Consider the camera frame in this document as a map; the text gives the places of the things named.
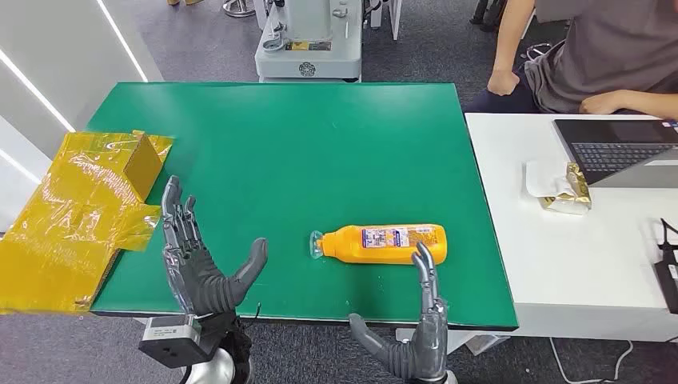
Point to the person's right forearm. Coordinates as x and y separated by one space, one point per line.
511 37

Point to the white paper tissue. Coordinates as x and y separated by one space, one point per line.
540 177

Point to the person's left hand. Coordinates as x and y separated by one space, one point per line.
601 103

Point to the black power adapter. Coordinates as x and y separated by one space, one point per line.
668 283

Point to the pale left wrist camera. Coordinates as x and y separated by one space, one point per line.
167 342

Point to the person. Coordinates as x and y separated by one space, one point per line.
609 48

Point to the orange plastic bottle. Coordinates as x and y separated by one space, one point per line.
371 252

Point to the gold foil packet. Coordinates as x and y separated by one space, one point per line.
577 191

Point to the white wall light strip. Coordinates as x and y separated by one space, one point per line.
123 41
37 91
18 165

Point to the dark grey laptop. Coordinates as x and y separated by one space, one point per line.
609 143

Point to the chrome chair base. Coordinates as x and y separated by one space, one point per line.
238 8

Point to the grey table foot plate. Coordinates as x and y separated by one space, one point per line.
484 344

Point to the white stand frame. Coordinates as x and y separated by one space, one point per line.
394 18

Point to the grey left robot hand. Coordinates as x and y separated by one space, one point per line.
198 281

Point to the person's right hand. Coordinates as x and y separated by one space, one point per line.
503 84

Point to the grey machine base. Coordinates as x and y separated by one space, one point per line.
307 53

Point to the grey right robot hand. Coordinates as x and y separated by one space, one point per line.
426 344

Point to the person's left forearm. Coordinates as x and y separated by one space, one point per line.
651 103

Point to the yellow taped cardboard box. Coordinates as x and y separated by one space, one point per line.
74 228

